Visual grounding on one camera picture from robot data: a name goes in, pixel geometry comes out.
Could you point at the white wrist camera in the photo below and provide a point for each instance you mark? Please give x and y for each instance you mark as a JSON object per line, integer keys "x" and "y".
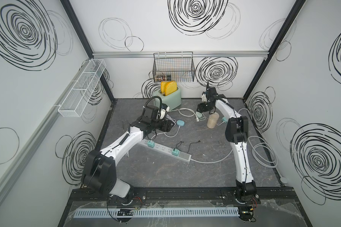
{"x": 163, "y": 111}
{"x": 204, "y": 97}

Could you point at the white slotted cable duct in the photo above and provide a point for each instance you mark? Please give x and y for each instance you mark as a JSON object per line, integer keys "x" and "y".
{"x": 157, "y": 212}

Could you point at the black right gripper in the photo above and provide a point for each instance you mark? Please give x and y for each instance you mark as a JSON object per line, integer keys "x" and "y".
{"x": 202, "y": 108}

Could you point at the mint green earbud case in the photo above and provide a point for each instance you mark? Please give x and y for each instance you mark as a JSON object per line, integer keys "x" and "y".
{"x": 199, "y": 115}

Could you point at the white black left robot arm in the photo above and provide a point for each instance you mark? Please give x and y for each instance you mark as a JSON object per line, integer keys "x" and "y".
{"x": 99, "y": 171}

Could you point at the blue earbud case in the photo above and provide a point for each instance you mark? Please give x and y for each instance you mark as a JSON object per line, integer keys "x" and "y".
{"x": 180, "y": 123}

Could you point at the yellow toast slices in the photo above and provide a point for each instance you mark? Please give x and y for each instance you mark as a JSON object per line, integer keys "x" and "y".
{"x": 168, "y": 88}

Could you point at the white power strip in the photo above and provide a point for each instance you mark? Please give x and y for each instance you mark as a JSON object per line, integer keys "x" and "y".
{"x": 166, "y": 151}

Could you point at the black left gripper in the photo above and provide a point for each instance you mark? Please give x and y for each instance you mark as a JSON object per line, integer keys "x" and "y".
{"x": 166, "y": 126}

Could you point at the white wire wall shelf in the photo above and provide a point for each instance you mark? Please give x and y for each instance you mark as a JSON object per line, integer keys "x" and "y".
{"x": 84, "y": 86}

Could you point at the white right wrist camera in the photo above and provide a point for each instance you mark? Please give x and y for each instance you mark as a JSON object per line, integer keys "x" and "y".
{"x": 204, "y": 97}

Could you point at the black wire wall basket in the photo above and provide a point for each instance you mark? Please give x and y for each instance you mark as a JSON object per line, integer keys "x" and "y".
{"x": 173, "y": 66}

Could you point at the teal charger with black cable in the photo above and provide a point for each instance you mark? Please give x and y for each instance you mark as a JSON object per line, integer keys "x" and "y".
{"x": 175, "y": 152}

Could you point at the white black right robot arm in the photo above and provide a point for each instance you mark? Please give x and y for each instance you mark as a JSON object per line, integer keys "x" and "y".
{"x": 236, "y": 133}

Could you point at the teal charger with lilac cable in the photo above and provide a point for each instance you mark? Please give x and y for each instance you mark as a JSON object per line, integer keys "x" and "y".
{"x": 151, "y": 143}

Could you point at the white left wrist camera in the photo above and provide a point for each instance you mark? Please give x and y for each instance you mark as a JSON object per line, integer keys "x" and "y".
{"x": 163, "y": 111}

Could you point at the mint green toaster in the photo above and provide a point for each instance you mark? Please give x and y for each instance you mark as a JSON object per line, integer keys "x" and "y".
{"x": 172, "y": 101}

